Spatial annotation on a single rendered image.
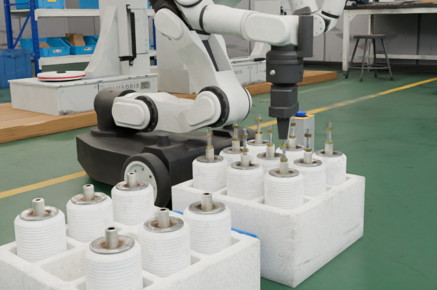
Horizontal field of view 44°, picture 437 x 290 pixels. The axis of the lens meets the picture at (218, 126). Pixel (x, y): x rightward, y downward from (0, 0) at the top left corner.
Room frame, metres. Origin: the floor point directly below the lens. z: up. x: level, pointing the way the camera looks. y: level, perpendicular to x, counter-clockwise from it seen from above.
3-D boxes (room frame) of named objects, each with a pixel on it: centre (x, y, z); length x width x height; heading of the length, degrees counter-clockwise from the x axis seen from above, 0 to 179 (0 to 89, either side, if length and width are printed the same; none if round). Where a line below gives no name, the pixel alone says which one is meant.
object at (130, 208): (1.19, 0.20, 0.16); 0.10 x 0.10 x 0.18
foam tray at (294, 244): (1.44, -0.14, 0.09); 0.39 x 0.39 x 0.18; 51
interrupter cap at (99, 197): (1.10, 0.28, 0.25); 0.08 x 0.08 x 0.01
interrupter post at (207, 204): (1.03, 0.03, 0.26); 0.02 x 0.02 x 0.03
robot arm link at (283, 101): (1.27, -0.16, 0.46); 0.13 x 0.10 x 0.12; 161
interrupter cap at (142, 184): (1.19, 0.20, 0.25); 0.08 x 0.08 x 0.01
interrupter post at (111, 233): (0.86, 0.18, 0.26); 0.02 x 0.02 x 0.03
